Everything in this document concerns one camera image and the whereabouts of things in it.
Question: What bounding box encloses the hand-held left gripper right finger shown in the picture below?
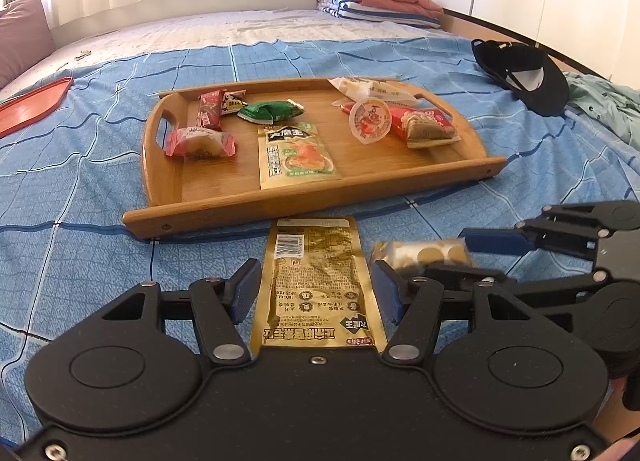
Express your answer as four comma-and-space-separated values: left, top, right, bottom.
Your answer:
369, 260, 539, 367

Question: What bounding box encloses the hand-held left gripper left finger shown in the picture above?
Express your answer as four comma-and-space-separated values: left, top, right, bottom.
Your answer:
102, 260, 262, 367

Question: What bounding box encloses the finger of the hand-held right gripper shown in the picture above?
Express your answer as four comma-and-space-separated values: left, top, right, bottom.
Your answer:
424, 263, 617, 310
459, 200, 640, 260

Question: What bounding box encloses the gold round cookie packet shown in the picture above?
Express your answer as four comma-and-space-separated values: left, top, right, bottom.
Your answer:
372, 237, 472, 273

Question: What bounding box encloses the olive gold snack packet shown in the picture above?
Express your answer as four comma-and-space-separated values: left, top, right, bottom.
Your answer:
248, 216, 390, 354

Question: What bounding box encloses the wooden tray with handles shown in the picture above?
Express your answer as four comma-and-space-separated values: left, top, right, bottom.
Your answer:
122, 77, 508, 242

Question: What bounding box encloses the gold packet with orange picture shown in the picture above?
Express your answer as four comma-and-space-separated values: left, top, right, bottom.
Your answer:
257, 123, 343, 190

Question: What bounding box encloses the red and white peanut packet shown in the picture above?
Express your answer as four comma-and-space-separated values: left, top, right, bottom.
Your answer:
340, 101, 462, 142

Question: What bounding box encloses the pink snack packet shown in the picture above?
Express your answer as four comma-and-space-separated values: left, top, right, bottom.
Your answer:
165, 126, 237, 160

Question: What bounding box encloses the round jelly cup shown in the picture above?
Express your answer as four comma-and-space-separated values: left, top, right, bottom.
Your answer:
348, 97, 393, 144

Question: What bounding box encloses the green snack packet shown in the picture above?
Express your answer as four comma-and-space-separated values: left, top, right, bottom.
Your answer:
236, 98, 306, 124

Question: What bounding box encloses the red biscuit packet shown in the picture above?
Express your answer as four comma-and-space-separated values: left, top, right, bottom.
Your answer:
198, 90, 224, 130

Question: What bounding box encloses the brown snack packet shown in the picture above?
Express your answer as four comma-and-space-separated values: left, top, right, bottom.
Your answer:
220, 90, 249, 116

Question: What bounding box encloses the yellow and white bread packet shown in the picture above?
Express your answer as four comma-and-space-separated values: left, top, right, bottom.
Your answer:
327, 76, 421, 106

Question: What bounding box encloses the black cap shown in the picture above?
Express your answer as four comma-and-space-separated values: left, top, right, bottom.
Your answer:
471, 38, 571, 116

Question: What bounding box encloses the light green shirt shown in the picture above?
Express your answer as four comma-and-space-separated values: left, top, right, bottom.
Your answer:
562, 71, 640, 152

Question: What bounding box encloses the white quilted bed cover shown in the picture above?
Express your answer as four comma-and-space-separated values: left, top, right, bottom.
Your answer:
50, 8, 451, 72

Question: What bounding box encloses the folded blue striped cloth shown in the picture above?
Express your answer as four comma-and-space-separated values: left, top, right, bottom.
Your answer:
316, 0, 442, 29

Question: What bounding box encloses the red oval tray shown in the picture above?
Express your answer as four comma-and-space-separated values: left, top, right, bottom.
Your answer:
0, 77, 74, 139

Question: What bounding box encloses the purple pillow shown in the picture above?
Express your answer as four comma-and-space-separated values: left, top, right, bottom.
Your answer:
0, 0, 57, 89

